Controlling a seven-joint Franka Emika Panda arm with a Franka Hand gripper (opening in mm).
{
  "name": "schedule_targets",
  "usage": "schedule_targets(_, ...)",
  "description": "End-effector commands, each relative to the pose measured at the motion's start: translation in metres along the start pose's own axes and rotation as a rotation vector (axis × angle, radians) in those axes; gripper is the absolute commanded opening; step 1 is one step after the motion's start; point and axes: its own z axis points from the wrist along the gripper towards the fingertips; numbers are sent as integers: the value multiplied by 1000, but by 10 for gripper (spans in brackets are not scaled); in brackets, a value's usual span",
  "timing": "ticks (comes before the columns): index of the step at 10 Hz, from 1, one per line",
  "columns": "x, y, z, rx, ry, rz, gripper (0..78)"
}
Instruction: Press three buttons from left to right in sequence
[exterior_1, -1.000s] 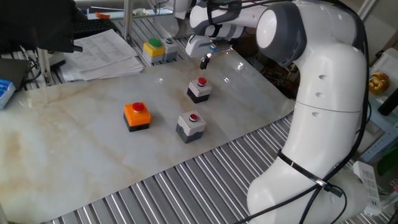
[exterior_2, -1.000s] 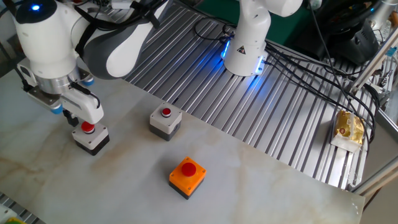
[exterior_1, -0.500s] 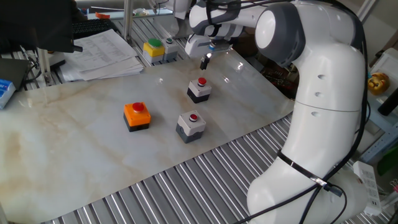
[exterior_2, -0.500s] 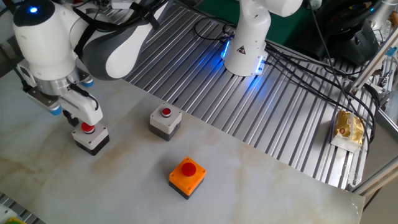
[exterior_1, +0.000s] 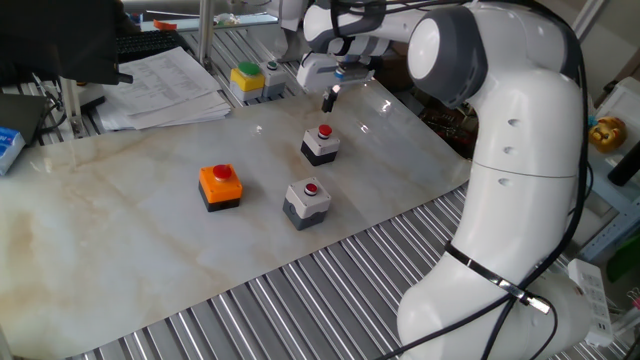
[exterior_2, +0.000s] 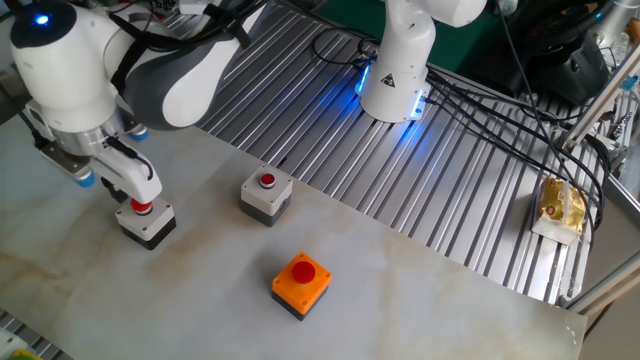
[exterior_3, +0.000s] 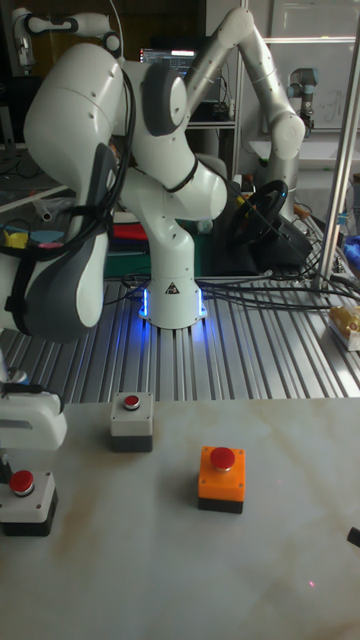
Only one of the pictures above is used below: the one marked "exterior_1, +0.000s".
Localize black monitor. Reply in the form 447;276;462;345
0;0;134;86

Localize dark grey laptop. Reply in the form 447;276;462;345
0;93;49;146

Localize orange box red mushroom button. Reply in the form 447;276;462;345
198;163;244;213

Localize white power strip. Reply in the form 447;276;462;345
568;258;615;349

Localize aluminium profile post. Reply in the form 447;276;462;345
59;77;87;139
198;0;215;69

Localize metal wrist bracket blue caps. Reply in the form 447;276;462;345
333;64;376;87

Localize white grey box red button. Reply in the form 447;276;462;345
282;176;332;232

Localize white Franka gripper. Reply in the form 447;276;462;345
296;52;342;114

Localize white black box red button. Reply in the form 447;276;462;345
300;124;342;167

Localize stack of printed papers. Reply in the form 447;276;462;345
97;46;232;132

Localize yellow box green button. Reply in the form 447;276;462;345
229;61;266;103

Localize grey box small green button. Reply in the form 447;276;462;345
260;60;289;100

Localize blue white tissue pack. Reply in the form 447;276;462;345
0;126;26;176

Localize black computer keyboard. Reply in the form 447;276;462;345
115;29;190;64

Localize brown cardboard box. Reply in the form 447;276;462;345
369;44;417;92

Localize marble pattern table mat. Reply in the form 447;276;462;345
0;79;484;360

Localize black cylinder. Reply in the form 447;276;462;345
607;139;640;187

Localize golden cat figurine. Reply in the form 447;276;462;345
588;116;628;154

